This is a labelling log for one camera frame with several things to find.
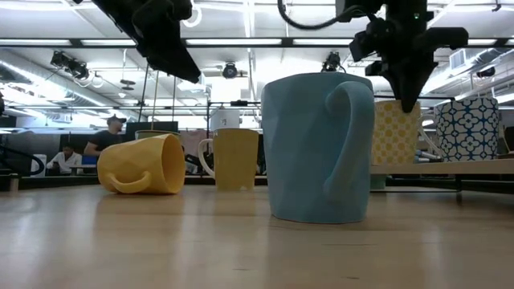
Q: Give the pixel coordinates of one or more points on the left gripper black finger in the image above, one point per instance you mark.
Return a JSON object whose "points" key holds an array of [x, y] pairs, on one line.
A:
{"points": [[172, 56]]}

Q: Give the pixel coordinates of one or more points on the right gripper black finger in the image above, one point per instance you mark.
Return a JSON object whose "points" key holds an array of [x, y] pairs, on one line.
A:
{"points": [[409, 88]]}

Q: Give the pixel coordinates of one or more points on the yellow dotted mug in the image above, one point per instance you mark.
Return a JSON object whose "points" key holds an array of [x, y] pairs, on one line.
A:
{"points": [[395, 136]]}

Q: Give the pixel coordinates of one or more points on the blue patterned white mug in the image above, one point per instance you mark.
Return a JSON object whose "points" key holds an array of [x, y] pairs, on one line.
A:
{"points": [[467, 128]]}

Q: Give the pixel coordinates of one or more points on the yellow faceted mug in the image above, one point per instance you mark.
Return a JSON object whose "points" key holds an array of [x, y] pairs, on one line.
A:
{"points": [[136, 164]]}

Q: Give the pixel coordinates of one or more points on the blue faceted mug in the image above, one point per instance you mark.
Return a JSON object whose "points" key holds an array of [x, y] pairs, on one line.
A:
{"points": [[301, 152]]}

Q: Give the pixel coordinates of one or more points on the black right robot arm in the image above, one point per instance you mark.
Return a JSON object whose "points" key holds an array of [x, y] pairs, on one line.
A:
{"points": [[401, 8]]}

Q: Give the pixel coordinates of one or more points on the white cylinder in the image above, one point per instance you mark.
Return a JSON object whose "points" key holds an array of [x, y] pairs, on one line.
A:
{"points": [[225, 119]]}

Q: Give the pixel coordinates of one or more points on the pink cloth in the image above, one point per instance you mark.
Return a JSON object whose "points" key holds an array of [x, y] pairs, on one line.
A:
{"points": [[192, 140]]}

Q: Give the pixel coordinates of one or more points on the person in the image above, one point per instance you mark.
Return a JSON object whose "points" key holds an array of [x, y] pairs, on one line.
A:
{"points": [[66, 160], [105, 140]]}

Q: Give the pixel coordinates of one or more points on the black overhead light beam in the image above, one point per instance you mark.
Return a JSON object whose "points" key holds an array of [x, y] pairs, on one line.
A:
{"points": [[287, 42]]}

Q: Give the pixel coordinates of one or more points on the blue storage box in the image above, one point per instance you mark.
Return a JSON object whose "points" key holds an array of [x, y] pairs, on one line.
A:
{"points": [[89, 160]]}

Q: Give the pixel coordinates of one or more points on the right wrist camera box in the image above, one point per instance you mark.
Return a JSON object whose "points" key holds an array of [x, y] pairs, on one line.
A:
{"points": [[361, 46]]}

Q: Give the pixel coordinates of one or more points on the black ceiling camera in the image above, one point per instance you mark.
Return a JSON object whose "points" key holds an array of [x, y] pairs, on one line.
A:
{"points": [[70, 64], [229, 70], [331, 62]]}

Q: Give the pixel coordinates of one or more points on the black metal stand frame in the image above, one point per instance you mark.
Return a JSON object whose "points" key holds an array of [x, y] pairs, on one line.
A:
{"points": [[239, 103]]}

